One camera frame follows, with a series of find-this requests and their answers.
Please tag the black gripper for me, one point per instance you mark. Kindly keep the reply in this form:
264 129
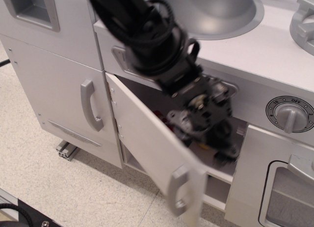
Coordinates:
221 137

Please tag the white cabinet door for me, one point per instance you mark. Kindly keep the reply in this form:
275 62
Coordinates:
156 148

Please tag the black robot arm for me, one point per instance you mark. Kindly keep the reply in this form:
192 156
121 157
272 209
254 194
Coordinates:
159 49

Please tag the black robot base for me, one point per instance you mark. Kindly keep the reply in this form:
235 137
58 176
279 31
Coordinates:
20 214

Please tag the red object in cabinet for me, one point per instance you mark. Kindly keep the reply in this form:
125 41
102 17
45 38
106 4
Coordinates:
162 118

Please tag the silver oven timer knob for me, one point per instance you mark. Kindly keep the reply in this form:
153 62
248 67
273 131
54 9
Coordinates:
290 114

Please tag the white oven door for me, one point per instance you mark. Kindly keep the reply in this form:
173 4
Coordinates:
264 193

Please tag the silver toy sink bowl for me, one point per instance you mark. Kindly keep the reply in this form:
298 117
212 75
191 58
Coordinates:
217 19

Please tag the white toy kitchen unit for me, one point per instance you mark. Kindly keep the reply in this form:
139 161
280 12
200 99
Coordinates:
88 191

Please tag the silver stove burner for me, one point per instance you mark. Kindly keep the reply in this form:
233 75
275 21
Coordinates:
301 31

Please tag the silver fridge logo badge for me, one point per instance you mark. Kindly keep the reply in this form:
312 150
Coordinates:
74 134

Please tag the aluminium extrusion bar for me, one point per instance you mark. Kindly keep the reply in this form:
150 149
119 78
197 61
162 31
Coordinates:
67 150

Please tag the white fridge door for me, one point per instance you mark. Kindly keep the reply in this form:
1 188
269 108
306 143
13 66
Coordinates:
52 86

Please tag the silver ice dispenser panel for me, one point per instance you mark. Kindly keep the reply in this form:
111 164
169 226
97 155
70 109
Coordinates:
37 12

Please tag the silver oven door handle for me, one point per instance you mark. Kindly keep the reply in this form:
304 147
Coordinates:
301 167

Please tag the silver fridge door handle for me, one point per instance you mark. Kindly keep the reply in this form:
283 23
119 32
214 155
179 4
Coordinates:
86 92

